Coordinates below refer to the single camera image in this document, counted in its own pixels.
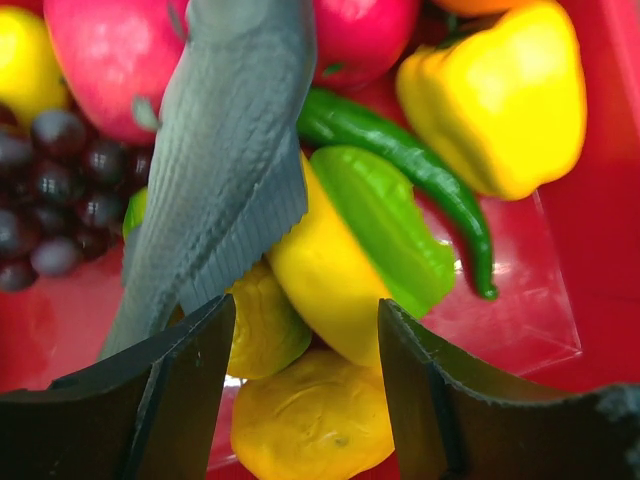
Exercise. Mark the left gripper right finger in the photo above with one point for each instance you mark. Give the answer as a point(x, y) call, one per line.
point(454, 416)

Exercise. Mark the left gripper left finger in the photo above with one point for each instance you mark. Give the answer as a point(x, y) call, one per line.
point(148, 412)

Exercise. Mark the orange yellow mango toy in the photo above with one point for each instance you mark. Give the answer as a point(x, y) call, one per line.
point(322, 417)

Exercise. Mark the green yellow mango toy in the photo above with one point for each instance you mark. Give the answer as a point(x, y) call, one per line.
point(269, 334)

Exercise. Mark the green bell pepper toy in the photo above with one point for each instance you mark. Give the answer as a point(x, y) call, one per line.
point(376, 200)

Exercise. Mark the yellow banana toy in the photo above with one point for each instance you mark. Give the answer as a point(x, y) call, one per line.
point(329, 279)

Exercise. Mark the red plastic tray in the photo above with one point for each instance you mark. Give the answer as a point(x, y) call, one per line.
point(568, 313)

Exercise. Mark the purple grapes bunch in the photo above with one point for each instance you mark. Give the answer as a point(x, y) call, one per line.
point(67, 193)

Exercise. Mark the grey toy fish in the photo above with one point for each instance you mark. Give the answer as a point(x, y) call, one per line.
point(226, 181)

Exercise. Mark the yellow pepper toy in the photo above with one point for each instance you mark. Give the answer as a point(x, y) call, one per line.
point(506, 107)

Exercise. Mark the red apple toy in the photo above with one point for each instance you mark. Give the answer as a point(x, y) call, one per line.
point(360, 40)

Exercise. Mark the orange fruit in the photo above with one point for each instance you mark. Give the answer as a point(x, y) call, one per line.
point(473, 8)

